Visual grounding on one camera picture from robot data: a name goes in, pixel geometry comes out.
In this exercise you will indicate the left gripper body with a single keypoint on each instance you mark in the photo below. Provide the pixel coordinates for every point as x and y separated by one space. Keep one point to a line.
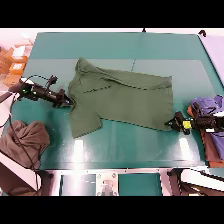
60 97

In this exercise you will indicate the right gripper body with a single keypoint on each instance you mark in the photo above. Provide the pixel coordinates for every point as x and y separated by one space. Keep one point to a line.
181 124

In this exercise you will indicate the green T-shirt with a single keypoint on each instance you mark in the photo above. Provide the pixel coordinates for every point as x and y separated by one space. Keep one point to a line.
123 96

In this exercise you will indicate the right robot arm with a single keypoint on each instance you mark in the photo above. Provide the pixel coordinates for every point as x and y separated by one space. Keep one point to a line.
208 122

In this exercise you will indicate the purple garment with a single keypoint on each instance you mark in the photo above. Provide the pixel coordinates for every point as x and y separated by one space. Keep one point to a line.
210 103

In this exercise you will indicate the orange garment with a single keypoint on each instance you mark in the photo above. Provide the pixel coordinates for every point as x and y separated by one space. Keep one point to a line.
211 151

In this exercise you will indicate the brown garment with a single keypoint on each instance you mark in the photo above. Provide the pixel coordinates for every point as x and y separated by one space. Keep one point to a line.
26 140

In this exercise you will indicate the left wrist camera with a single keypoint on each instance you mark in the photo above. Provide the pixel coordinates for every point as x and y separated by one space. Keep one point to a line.
52 80

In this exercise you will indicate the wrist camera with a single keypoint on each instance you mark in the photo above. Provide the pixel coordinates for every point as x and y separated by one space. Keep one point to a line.
52 80
196 107

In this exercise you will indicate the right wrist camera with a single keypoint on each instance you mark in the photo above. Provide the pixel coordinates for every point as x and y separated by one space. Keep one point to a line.
196 107

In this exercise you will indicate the silver frame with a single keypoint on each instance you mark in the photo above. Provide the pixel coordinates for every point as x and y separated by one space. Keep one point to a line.
106 181

